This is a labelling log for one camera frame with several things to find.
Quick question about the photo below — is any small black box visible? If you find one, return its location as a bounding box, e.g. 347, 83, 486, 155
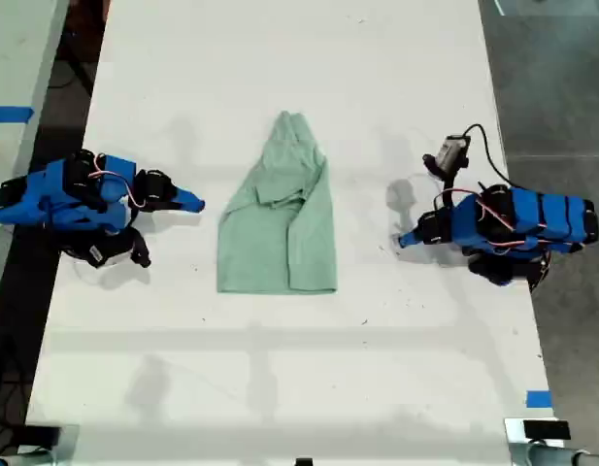
523, 419, 571, 441
24, 424, 62, 446

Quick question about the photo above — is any black and white camera box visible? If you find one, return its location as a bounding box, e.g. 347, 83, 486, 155
63, 227, 152, 271

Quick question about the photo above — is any black floor cable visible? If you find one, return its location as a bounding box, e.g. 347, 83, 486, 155
50, 48, 94, 93
0, 334, 31, 428

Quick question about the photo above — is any pale green t-shirt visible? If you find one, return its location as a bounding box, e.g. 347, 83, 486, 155
216, 110, 339, 296

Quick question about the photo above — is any red and white wire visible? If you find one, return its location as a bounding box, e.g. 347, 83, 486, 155
434, 186, 528, 254
87, 153, 148, 211

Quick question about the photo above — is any long blue tape strip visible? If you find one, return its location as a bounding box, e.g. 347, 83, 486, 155
0, 106, 36, 123

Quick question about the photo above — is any grey clamp tube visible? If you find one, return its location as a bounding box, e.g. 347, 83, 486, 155
0, 449, 53, 466
510, 441, 599, 466

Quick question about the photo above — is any black camera cable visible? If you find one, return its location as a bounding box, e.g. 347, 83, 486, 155
461, 123, 514, 189

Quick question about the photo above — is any grey and black camera box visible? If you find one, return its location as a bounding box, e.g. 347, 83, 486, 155
422, 134, 473, 181

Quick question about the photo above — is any shiny metal plate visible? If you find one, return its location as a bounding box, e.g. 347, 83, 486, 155
17, 424, 81, 451
503, 416, 572, 444

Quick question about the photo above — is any square blue tape piece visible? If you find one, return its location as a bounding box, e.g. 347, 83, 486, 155
525, 389, 553, 409

